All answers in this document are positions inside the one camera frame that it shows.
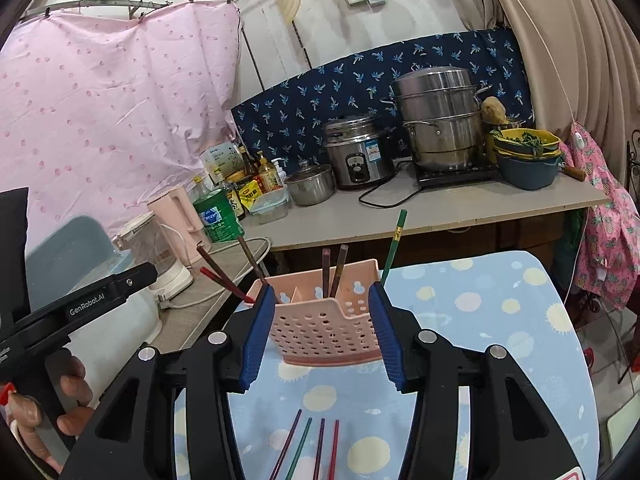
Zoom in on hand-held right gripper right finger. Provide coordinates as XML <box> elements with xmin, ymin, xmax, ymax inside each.
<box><xmin>367</xmin><ymin>282</ymin><xmax>586</xmax><ymax>480</ymax></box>

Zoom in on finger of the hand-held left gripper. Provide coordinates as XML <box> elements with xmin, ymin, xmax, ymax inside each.
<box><xmin>115</xmin><ymin>262</ymin><xmax>159</xmax><ymax>296</ymax></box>
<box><xmin>0</xmin><ymin>187</ymin><xmax>31</xmax><ymax>313</ymax></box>

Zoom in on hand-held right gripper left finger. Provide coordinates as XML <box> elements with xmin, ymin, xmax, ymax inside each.
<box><xmin>60</xmin><ymin>282</ymin><xmax>277</xmax><ymax>480</ymax></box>

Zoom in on pink perforated utensil holder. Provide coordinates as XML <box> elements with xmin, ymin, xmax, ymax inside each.
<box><xmin>247</xmin><ymin>258</ymin><xmax>388</xmax><ymax>367</ymax></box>

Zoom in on red chopstick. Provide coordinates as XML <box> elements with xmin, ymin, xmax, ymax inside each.
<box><xmin>200</xmin><ymin>267</ymin><xmax>256</xmax><ymax>305</ymax></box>
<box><xmin>327</xmin><ymin>419</ymin><xmax>341</xmax><ymax>480</ymax></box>

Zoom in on person's left hand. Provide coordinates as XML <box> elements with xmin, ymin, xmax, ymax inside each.
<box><xmin>7</xmin><ymin>350</ymin><xmax>96</xmax><ymax>476</ymax></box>

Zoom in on white glass jar appliance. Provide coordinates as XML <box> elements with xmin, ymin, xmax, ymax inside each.
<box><xmin>112</xmin><ymin>211</ymin><xmax>195</xmax><ymax>297</ymax></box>

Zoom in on white grey plastic tub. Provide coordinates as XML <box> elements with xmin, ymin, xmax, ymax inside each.
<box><xmin>25</xmin><ymin>215</ymin><xmax>163</xmax><ymax>406</ymax></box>

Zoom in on pink electric kettle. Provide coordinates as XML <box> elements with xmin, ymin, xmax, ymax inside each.
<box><xmin>147</xmin><ymin>185</ymin><xmax>206</xmax><ymax>266</ymax></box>

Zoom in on green plastic bottle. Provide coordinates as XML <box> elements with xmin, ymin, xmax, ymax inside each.
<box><xmin>192</xmin><ymin>187</ymin><xmax>246</xmax><ymax>243</ymax></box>

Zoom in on purple chopstick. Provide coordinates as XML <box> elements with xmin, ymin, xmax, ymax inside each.
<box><xmin>269</xmin><ymin>408</ymin><xmax>303</xmax><ymax>480</ymax></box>

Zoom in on blue planet print tablecloth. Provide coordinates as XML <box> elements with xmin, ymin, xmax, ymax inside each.
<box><xmin>172</xmin><ymin>249</ymin><xmax>601</xmax><ymax>480</ymax></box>

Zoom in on dark soy sauce bottle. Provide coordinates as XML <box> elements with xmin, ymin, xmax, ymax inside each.
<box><xmin>225</xmin><ymin>180</ymin><xmax>247</xmax><ymax>221</ymax></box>

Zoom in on glass food container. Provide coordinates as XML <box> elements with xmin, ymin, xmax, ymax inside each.
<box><xmin>247</xmin><ymin>187</ymin><xmax>291</xmax><ymax>225</ymax></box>

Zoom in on yellow seasoning packet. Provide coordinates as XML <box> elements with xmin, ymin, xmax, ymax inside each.
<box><xmin>237</xmin><ymin>182</ymin><xmax>263</xmax><ymax>211</ymax></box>

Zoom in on white and green carton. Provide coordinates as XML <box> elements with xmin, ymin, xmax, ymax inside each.
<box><xmin>201</xmin><ymin>142</ymin><xmax>242</xmax><ymax>181</ymax></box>

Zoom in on small pot with glass lid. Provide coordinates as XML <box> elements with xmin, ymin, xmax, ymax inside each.
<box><xmin>285</xmin><ymin>160</ymin><xmax>335</xmax><ymax>207</ymax></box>

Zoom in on pink dotted curtain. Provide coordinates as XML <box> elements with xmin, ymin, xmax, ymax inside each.
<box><xmin>0</xmin><ymin>0</ymin><xmax>242</xmax><ymax>231</ymax></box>

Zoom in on cooking oil bottle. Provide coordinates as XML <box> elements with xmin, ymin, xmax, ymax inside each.
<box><xmin>257</xmin><ymin>152</ymin><xmax>286</xmax><ymax>193</ymax></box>

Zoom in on black induction cooktop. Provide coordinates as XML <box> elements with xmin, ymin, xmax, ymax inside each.
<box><xmin>414</xmin><ymin>160</ymin><xmax>503</xmax><ymax>190</ymax></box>

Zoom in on steel rice cooker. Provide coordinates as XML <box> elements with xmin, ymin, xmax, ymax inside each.
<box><xmin>321</xmin><ymin>115</ymin><xmax>396</xmax><ymax>191</ymax></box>

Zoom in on blue plastic basin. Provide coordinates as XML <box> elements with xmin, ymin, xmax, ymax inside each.
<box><xmin>495</xmin><ymin>152</ymin><xmax>562</xmax><ymax>191</ymax></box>

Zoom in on stainless steel steamer pot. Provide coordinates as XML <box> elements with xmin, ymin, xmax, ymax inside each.
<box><xmin>382</xmin><ymin>67</ymin><xmax>493</xmax><ymax>172</ymax></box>

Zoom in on navy floral cloth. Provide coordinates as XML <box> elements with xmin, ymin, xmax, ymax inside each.
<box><xmin>231</xmin><ymin>29</ymin><xmax>536</xmax><ymax>171</ymax></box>

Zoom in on leafy green vegetables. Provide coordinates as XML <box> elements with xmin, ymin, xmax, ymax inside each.
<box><xmin>500</xmin><ymin>130</ymin><xmax>546</xmax><ymax>156</ymax></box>

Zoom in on pink floral garment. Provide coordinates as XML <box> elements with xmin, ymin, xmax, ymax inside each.
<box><xmin>560</xmin><ymin>122</ymin><xmax>640</xmax><ymax>311</ymax></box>

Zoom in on ginger root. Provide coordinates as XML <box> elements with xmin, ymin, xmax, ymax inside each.
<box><xmin>481</xmin><ymin>96</ymin><xmax>507</xmax><ymax>123</ymax></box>

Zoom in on yellow colander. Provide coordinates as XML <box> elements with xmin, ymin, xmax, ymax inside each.
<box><xmin>490</xmin><ymin>129</ymin><xmax>561</xmax><ymax>160</ymax></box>

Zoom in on dark iron chair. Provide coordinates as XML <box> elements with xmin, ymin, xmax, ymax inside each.
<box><xmin>625</xmin><ymin>130</ymin><xmax>640</xmax><ymax>183</ymax></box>

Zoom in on beige curtain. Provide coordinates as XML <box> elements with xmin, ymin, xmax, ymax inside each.
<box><xmin>437</xmin><ymin>0</ymin><xmax>640</xmax><ymax>171</ymax></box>

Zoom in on white power cable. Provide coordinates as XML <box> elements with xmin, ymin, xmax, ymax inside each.
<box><xmin>157</xmin><ymin>280</ymin><xmax>241</xmax><ymax>311</ymax></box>

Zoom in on black power cable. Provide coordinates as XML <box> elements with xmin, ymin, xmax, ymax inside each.
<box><xmin>357</xmin><ymin>160</ymin><xmax>426</xmax><ymax>208</ymax></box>

